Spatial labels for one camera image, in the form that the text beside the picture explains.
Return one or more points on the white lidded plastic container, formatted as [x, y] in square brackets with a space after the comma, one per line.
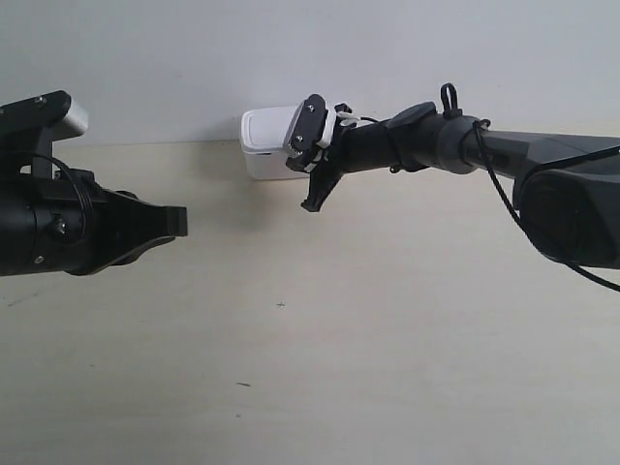
[262, 132]

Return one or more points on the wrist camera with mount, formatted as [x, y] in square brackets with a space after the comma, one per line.
[312, 125]
[30, 127]

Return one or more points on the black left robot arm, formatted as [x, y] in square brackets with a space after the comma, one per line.
[15, 224]

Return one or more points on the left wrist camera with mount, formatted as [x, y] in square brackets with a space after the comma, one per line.
[30, 127]

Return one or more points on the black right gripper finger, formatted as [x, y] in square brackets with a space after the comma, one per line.
[322, 181]

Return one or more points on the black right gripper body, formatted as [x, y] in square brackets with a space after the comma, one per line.
[346, 119]

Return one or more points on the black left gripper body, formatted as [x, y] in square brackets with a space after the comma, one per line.
[82, 227]

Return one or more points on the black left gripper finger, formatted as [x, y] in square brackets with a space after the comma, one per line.
[158, 221]
[124, 251]

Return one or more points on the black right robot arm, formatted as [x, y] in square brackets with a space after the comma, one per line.
[565, 188]

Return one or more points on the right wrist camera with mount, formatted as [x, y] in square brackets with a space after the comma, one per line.
[312, 125]

